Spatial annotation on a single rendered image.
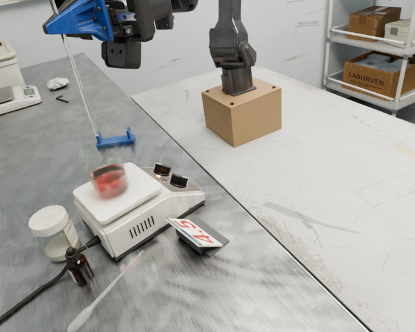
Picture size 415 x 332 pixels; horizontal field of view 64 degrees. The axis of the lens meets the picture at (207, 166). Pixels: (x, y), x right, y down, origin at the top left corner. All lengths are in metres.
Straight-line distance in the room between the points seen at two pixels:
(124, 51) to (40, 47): 1.43
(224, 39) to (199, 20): 1.41
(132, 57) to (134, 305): 0.36
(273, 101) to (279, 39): 1.74
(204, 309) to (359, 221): 0.30
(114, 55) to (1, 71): 1.06
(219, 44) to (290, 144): 0.28
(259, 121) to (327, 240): 0.35
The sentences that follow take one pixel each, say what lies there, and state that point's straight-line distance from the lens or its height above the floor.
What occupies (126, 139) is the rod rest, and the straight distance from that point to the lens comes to 0.91.
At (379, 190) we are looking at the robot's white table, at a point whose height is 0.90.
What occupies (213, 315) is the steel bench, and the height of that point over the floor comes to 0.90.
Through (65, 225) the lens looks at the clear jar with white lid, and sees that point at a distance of 0.60.
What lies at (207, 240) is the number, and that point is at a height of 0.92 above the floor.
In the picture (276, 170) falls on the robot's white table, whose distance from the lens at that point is 0.72.
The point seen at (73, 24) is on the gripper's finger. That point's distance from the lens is 0.49.
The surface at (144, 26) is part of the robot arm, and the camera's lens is 0.46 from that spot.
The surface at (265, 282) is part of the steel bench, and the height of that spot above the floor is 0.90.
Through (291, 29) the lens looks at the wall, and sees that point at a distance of 2.59.
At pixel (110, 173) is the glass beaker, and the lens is 0.54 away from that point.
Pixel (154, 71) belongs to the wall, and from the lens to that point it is 2.10.
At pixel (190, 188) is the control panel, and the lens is 0.63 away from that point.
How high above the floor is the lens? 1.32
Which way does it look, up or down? 34 degrees down
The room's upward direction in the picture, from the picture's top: 9 degrees counter-clockwise
